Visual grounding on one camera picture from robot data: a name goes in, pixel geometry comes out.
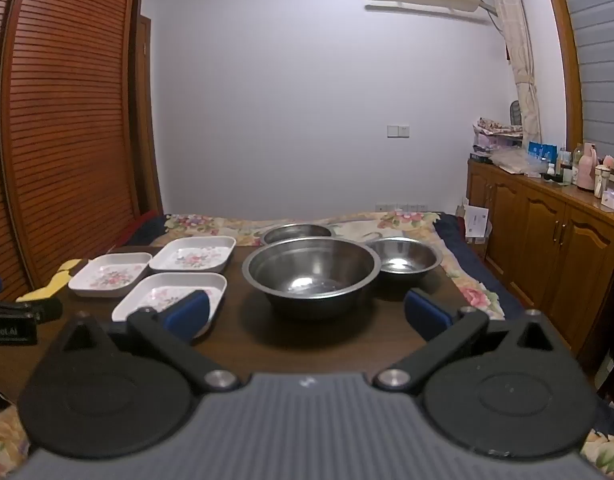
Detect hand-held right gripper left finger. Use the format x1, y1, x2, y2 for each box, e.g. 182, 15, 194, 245
54, 290, 240, 394

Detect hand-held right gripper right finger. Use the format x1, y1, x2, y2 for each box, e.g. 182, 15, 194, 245
373, 288, 562, 393

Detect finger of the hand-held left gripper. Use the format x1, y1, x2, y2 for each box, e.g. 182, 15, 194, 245
17, 297, 63, 322

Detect white floral plate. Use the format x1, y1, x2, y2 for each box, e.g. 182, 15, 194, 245
148, 235, 237, 274
68, 252, 153, 299
112, 272, 228, 342

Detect small steel bowl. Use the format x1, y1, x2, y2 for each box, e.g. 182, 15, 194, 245
366, 237, 444, 288

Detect large steel bowl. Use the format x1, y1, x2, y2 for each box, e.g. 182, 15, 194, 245
242, 237, 382, 321

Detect medium steel bowl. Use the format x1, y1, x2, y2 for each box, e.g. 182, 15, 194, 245
259, 223, 334, 247

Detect yellow cloth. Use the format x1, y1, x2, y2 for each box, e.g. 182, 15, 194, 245
16, 258, 84, 304

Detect floral blanket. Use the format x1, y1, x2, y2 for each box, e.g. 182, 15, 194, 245
0, 210, 614, 480

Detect dark folded cloth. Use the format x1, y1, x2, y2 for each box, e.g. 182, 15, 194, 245
116, 211, 166, 249

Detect white paper bag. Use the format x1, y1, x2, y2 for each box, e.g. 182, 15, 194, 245
461, 199, 491, 244

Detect wooden cabinet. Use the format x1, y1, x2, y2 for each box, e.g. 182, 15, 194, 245
466, 156, 614, 358

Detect clear plastic bags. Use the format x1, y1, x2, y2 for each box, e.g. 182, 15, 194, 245
488, 149, 548, 177

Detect pile of folded cloths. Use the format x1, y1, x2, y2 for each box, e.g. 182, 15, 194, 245
471, 117, 526, 155

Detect wooden wardrobe side panel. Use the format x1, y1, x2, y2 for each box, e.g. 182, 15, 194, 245
134, 12, 164, 222

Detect blue box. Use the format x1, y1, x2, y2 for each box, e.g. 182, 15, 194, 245
527, 141, 558, 162

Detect pink thermos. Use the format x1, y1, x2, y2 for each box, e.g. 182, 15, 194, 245
576, 142, 599, 192

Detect beige patterned curtain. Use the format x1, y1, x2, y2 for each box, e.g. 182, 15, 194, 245
481, 0, 544, 145

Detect air conditioner pipe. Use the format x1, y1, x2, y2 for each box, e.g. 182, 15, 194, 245
478, 0, 506, 32

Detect grey window blind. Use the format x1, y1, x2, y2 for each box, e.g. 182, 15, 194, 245
554, 0, 614, 157

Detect wooden window frame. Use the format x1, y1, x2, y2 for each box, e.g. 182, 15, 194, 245
538, 0, 586, 147

